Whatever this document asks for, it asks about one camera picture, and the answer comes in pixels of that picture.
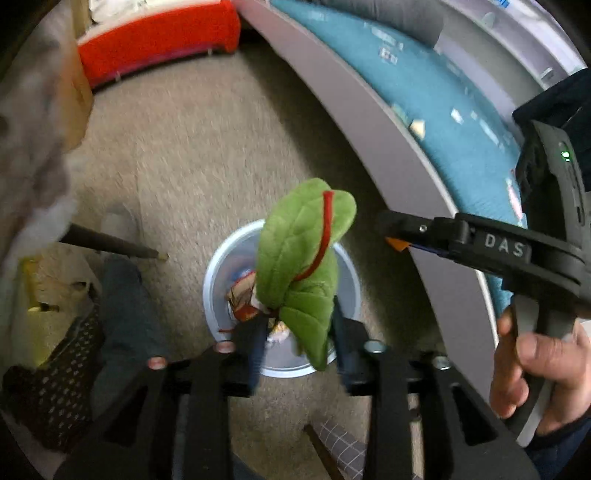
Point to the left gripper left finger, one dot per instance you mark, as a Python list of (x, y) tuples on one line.
[(184, 427)]

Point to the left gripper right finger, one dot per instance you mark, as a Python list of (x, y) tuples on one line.
[(461, 436)]

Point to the green leaf plush toy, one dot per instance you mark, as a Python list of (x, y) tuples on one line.
[(297, 273)]

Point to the orange bottle cap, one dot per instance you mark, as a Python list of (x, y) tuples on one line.
[(397, 244)]

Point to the light blue trash bin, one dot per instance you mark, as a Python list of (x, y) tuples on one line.
[(235, 258)]

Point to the person right hand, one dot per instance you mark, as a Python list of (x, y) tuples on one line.
[(565, 362)]

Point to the red snack bag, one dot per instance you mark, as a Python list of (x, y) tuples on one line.
[(243, 302)]

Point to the person leg in jeans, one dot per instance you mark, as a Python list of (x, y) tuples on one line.
[(133, 331)]

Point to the teal bed mattress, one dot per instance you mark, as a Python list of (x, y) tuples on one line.
[(457, 127)]

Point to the grey slipper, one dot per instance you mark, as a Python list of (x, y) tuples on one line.
[(120, 222)]

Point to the pink checkered tablecloth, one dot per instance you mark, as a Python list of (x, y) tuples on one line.
[(36, 204)]

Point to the grey folded quilt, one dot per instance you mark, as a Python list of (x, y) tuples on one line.
[(423, 20)]

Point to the large cardboard box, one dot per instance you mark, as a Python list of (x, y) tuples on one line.
[(75, 96)]

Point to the red bench with white top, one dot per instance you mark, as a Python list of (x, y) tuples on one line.
[(151, 36)]

